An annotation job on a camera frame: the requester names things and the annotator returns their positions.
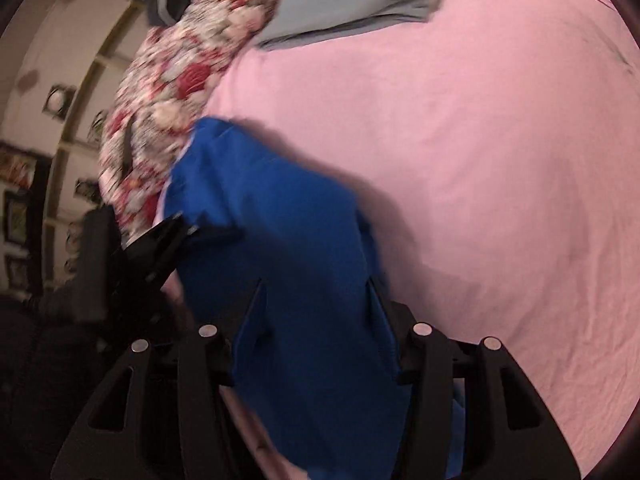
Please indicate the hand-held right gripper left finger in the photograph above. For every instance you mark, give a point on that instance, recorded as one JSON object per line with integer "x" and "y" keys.
{"x": 215, "y": 357}

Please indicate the pink bed sheet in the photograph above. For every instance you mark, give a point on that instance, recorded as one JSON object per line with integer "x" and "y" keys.
{"x": 450, "y": 185}

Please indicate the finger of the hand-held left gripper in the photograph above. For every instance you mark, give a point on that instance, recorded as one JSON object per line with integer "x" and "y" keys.
{"x": 160, "y": 245}

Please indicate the red floral quilt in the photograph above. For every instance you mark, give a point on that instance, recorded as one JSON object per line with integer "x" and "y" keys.
{"x": 175, "y": 75}

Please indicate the cream wall shelf frame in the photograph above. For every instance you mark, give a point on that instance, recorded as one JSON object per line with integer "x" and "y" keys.
{"x": 59, "y": 170}

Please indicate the grey garment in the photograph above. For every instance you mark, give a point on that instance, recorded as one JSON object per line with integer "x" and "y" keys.
{"x": 350, "y": 0}

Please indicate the blue jacket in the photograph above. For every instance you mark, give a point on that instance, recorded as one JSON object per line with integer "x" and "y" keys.
{"x": 300, "y": 260}

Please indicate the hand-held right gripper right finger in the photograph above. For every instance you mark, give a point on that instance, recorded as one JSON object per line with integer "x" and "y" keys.
{"x": 425, "y": 357}

